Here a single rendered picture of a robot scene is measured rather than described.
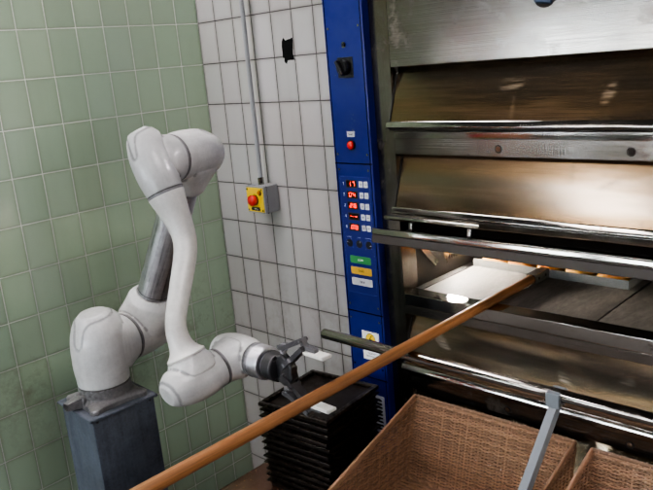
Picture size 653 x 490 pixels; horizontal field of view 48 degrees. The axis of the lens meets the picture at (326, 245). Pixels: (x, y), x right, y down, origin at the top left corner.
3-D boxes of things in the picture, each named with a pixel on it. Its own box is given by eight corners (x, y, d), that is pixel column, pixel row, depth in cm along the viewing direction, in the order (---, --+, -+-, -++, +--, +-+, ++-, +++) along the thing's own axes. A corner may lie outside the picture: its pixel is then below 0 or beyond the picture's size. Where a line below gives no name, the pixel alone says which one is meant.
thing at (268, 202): (261, 208, 274) (258, 182, 272) (280, 210, 267) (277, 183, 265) (247, 212, 269) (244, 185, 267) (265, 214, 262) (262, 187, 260)
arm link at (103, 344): (64, 387, 217) (51, 317, 211) (109, 363, 232) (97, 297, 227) (104, 395, 209) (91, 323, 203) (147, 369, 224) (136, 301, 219)
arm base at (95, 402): (52, 404, 219) (49, 388, 217) (119, 378, 233) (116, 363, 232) (81, 423, 206) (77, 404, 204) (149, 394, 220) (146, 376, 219)
